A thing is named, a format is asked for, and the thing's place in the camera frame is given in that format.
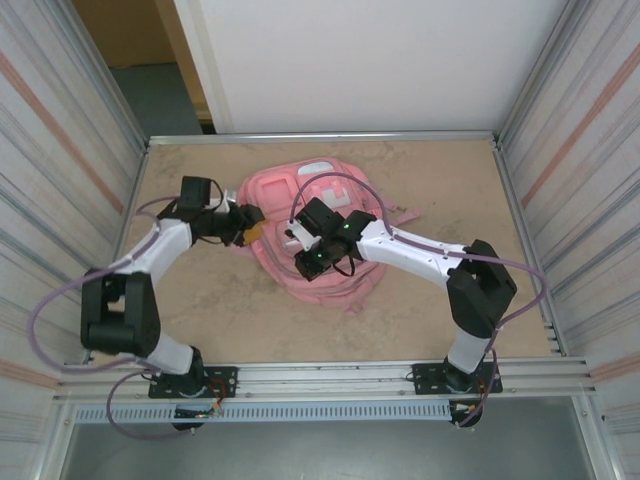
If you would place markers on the pink student backpack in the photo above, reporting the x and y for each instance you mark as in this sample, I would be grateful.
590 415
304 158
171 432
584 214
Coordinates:
280 190

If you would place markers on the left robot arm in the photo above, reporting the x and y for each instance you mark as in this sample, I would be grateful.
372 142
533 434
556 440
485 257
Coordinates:
125 320

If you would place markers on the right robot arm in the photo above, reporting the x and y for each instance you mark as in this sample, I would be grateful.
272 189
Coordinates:
480 295

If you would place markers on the aluminium side frame rail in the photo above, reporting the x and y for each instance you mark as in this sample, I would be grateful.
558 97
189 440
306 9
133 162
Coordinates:
125 225
525 235

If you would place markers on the wide aluminium frame rail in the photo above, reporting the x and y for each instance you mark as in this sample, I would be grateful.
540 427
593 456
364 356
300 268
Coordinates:
310 380

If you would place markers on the thin aluminium frame rail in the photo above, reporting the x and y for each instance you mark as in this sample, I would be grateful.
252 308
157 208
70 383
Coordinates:
400 137

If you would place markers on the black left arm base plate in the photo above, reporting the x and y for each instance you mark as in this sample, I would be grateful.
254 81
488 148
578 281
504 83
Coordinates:
225 382

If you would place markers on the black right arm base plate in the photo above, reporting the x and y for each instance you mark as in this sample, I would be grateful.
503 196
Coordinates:
425 380

